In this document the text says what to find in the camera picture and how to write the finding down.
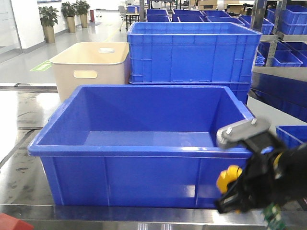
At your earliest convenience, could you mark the yellow block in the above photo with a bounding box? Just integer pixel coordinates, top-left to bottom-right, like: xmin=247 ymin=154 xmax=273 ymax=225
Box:
xmin=216 ymin=165 xmax=243 ymax=194

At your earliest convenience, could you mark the red cube block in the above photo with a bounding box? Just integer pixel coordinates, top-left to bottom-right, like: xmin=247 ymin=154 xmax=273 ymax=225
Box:
xmin=0 ymin=213 xmax=34 ymax=230

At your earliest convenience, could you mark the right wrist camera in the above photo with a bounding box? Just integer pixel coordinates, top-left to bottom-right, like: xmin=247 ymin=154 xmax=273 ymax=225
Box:
xmin=216 ymin=117 xmax=286 ymax=154

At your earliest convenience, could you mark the blue bin right edge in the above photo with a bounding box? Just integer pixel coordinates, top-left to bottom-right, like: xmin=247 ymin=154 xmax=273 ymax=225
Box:
xmin=276 ymin=125 xmax=307 ymax=148

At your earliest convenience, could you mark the large blue bin front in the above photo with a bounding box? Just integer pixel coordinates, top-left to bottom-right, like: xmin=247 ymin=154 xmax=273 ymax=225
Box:
xmin=28 ymin=85 xmax=253 ymax=209

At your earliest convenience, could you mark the steel shelving with blue bins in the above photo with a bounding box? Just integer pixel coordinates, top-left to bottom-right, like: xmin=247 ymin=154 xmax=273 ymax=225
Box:
xmin=146 ymin=0 xmax=307 ymax=123

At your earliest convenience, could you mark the potted plant gold pot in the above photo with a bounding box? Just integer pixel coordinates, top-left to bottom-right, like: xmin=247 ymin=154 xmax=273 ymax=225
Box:
xmin=38 ymin=6 xmax=59 ymax=44

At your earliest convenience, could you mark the beige plastic bin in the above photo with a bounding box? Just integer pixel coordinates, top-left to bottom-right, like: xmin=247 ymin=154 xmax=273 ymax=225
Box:
xmin=49 ymin=42 xmax=130 ymax=102

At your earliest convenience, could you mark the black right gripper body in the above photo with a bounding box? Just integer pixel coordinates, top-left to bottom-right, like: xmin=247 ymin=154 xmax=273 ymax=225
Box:
xmin=214 ymin=153 xmax=288 ymax=214

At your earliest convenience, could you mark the large blue crate rear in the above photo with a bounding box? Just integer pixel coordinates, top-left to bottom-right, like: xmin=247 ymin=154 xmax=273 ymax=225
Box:
xmin=127 ymin=22 xmax=261 ymax=102

